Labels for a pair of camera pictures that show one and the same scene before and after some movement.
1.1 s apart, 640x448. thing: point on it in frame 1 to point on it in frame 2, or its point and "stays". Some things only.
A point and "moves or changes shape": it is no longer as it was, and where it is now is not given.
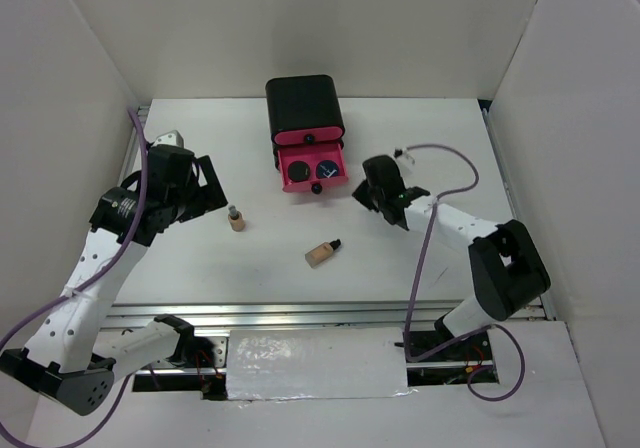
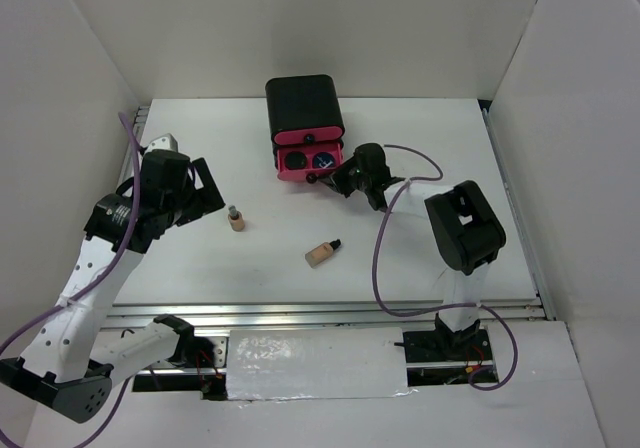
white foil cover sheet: [319, 363] stays
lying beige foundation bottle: [321, 253] stays
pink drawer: [312, 155] moves or changes shape
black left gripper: [209, 198] stays
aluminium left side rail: [141, 114] stays
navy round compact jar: [327, 169] moves or changes shape
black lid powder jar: [298, 171] to [295, 160]
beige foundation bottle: [235, 219] stays
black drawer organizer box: [299, 102] stays
